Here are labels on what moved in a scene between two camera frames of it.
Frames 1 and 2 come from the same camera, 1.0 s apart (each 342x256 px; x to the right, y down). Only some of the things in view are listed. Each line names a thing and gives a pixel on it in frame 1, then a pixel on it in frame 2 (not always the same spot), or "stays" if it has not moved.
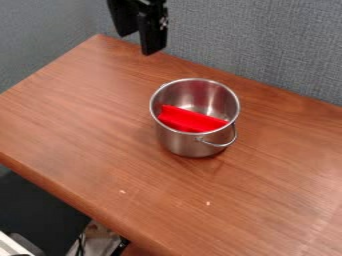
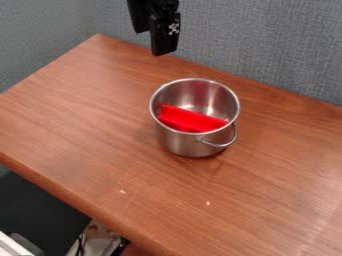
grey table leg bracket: x=99 y=242 stays
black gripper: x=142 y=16 -> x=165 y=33
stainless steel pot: x=202 y=95 stays
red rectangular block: x=183 y=120 stays
